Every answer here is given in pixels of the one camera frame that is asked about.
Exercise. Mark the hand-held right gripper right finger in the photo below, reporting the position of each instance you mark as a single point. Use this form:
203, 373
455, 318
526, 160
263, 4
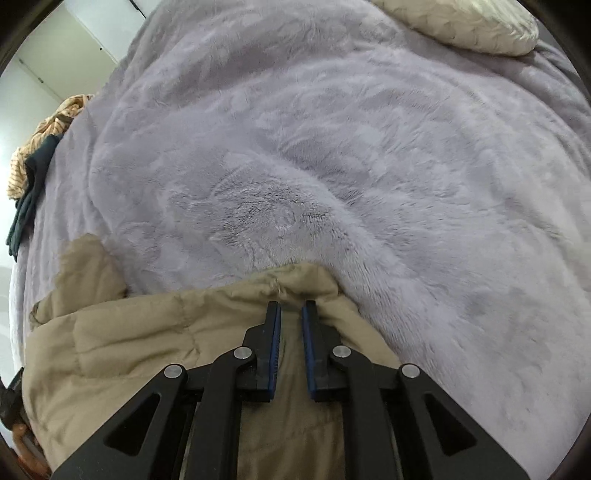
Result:
308, 350

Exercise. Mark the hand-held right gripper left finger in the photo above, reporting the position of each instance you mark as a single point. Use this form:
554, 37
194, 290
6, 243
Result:
275, 350

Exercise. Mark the khaki puffer jacket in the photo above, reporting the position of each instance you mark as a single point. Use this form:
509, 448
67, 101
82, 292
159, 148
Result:
138, 332

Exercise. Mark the purple fleece blanket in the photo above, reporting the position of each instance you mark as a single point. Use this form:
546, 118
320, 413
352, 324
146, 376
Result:
323, 161

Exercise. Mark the dark blue garment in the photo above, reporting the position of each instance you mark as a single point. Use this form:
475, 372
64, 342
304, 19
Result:
32, 194

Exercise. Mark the beige striped garment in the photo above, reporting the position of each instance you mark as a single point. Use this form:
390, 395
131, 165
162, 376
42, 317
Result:
51, 127

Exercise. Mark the round cream cushion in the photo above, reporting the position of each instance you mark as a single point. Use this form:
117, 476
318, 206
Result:
461, 23

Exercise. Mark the white wardrobe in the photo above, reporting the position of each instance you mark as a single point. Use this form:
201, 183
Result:
55, 41

